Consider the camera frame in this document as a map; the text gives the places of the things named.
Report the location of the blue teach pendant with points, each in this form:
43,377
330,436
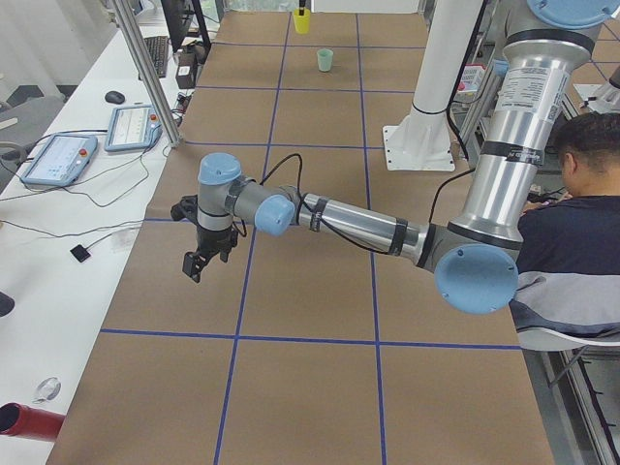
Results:
133,128
61,161

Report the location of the aluminium frame post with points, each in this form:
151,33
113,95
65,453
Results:
130,29

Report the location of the blue teach pendant near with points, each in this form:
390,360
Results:
61,161

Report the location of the red cylinder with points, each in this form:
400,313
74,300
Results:
25,422

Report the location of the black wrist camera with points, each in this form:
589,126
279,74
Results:
186,209

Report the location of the yellow cup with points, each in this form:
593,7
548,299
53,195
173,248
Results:
301,17

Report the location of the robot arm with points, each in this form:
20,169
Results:
472,256

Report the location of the small black square device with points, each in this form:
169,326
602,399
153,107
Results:
80,253

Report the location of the black keyboard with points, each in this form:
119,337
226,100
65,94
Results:
158,50

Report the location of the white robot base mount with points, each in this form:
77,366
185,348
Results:
421,142

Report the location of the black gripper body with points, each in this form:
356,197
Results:
213,238

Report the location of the seated person dark shirt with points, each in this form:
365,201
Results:
569,259

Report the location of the black computer monitor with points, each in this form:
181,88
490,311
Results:
179,16

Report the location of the brown table mat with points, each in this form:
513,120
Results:
301,348

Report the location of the blue teach pendant far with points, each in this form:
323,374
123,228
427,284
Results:
133,128

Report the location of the white chair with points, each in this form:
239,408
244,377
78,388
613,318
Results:
542,339

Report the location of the black computer mouse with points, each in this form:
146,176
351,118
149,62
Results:
114,97

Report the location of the light green cup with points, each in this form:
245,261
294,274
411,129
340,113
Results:
324,59

